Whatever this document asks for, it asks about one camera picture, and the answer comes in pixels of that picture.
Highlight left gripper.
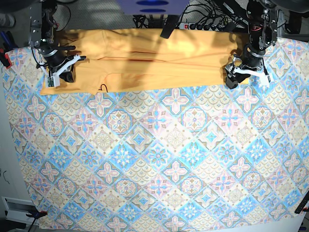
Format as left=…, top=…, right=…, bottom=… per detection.
left=225, top=55, right=274, bottom=89

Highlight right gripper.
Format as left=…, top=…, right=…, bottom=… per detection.
left=37, top=55, right=86, bottom=87

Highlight orange T-shirt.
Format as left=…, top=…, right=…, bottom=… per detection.
left=41, top=29, right=249, bottom=95

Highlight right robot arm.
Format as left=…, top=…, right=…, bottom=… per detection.
left=29, top=0, right=86, bottom=87

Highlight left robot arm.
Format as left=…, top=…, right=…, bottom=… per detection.
left=225, top=0, right=277, bottom=89

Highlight white power strip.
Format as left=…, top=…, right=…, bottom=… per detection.
left=179, top=23, right=223, bottom=31

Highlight patterned blue tablecloth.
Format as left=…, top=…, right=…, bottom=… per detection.
left=1, top=39, right=309, bottom=232

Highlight black table clamp top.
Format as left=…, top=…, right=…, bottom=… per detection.
left=160, top=15, right=180, bottom=39

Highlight white blue logo panel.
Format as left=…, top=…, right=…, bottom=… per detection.
left=116, top=0, right=189, bottom=15

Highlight orange-tipped clamp bottom left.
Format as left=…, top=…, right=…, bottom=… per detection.
left=26, top=211, right=47, bottom=219

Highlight white vent box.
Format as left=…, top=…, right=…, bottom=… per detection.
left=1, top=196, right=37, bottom=225

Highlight black clamp bottom right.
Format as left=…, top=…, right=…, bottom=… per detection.
left=294, top=199, right=309, bottom=214

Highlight red-handled clamp left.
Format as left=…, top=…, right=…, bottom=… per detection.
left=0, top=48, right=12, bottom=69

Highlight tangled black cables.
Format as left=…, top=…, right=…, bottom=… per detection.
left=132, top=0, right=244, bottom=33

